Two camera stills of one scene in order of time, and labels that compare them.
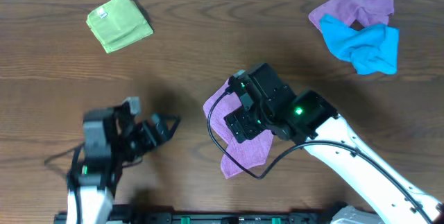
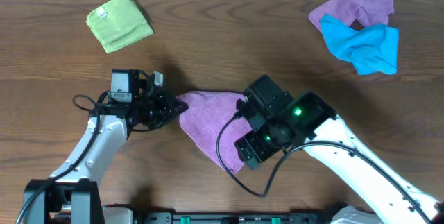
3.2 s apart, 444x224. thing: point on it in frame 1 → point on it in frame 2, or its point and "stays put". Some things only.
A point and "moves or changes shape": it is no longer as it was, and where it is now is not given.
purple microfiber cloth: (238, 157) moves or changes shape
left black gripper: (149, 134) → (168, 105)
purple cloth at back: (368, 9) stays put
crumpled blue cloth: (373, 50) stays put
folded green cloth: (118, 23) stays put
